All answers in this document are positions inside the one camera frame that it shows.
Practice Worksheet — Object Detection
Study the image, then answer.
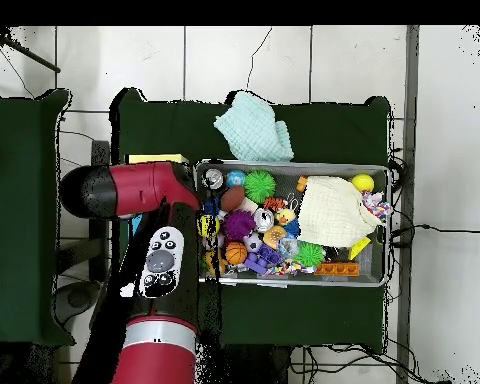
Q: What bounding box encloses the purple spiky ball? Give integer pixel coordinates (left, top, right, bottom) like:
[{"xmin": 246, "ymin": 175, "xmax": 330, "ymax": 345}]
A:
[{"xmin": 222, "ymin": 210, "xmax": 257, "ymax": 243}]

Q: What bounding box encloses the silver drink can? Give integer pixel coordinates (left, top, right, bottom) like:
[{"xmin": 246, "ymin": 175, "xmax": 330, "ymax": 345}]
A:
[{"xmin": 202, "ymin": 167, "xmax": 225, "ymax": 190}]

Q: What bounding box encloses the orange plastic tray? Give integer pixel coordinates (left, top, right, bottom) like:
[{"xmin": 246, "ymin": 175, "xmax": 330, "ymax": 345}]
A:
[{"xmin": 315, "ymin": 262, "xmax": 361, "ymax": 278}]

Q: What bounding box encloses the wooden box with three holes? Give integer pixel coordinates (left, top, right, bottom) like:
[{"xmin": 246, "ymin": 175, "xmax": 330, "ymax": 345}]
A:
[{"xmin": 126, "ymin": 153, "xmax": 192, "ymax": 237}]

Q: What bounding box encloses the green cloth side table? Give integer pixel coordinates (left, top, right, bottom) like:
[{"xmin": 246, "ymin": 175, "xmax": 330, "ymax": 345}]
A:
[{"xmin": 0, "ymin": 89, "xmax": 73, "ymax": 347}]

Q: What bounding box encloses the cream knitted cloth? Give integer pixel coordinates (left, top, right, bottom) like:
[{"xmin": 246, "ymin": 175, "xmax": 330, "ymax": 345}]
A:
[{"xmin": 297, "ymin": 175, "xmax": 381, "ymax": 249}]

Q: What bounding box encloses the black cable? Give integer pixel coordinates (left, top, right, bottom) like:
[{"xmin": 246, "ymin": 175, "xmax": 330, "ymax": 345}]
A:
[{"xmin": 391, "ymin": 222, "xmax": 480, "ymax": 238}]

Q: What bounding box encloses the plain yellow ball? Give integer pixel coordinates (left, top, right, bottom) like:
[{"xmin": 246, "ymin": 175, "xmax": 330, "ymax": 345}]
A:
[{"xmin": 351, "ymin": 173, "xmax": 376, "ymax": 193}]

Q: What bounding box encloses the green spiky ball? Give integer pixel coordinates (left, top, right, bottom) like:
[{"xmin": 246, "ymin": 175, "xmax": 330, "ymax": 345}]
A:
[
  {"xmin": 295, "ymin": 242, "xmax": 324, "ymax": 268},
  {"xmin": 244, "ymin": 169, "xmax": 277, "ymax": 205}
]

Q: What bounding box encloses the orange toy basketball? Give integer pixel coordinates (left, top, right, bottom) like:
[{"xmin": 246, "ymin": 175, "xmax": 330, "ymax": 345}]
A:
[{"xmin": 223, "ymin": 241, "xmax": 249, "ymax": 266}]

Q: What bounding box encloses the yellow smiley face ball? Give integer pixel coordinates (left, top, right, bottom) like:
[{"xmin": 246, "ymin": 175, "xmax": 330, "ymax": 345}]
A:
[{"xmin": 199, "ymin": 214, "xmax": 222, "ymax": 239}]

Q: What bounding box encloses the blue globe ball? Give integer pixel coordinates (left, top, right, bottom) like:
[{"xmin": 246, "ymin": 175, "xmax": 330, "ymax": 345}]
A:
[{"xmin": 226, "ymin": 169, "xmax": 246, "ymax": 188}]

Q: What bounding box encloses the shallow wire mesh bin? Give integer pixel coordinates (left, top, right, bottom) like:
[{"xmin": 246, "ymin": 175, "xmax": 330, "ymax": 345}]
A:
[{"xmin": 191, "ymin": 159, "xmax": 389, "ymax": 287}]

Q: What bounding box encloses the brown toy football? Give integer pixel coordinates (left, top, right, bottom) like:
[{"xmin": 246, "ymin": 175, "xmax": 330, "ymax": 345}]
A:
[{"xmin": 219, "ymin": 186, "xmax": 247, "ymax": 213}]

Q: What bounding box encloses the mint green knitted cloth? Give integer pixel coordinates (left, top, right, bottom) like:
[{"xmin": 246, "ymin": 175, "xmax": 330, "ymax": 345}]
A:
[{"xmin": 214, "ymin": 90, "xmax": 296, "ymax": 164}]

